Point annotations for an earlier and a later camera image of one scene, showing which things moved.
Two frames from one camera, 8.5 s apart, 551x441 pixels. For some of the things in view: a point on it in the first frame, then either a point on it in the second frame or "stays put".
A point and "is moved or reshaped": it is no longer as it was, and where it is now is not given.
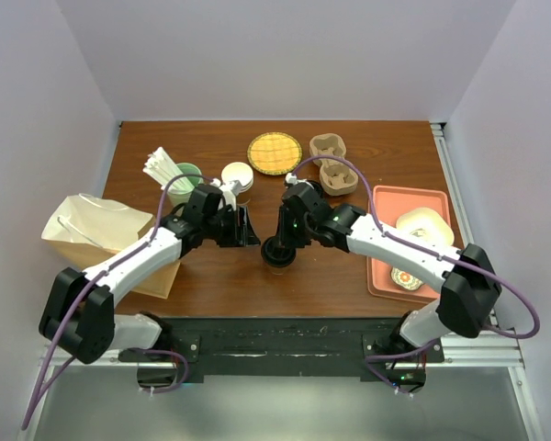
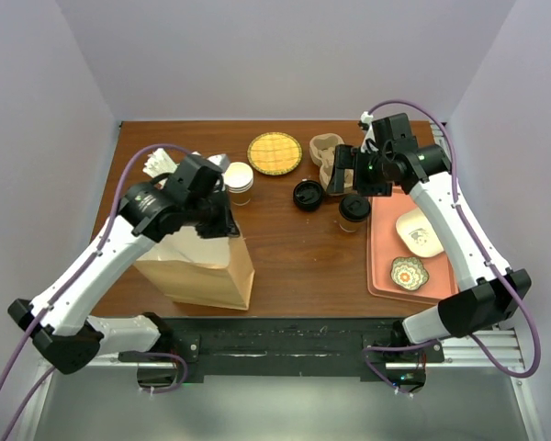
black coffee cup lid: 275,254 to 354,207
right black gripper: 283,233 to 345,159
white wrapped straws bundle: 160,167 stays put
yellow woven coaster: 275,153 stays put
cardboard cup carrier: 336,176 stays put
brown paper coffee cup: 279,270 is moved or reshaped
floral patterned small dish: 405,280 stays put
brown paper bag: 84,231 to 195,268
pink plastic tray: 388,201 stays put
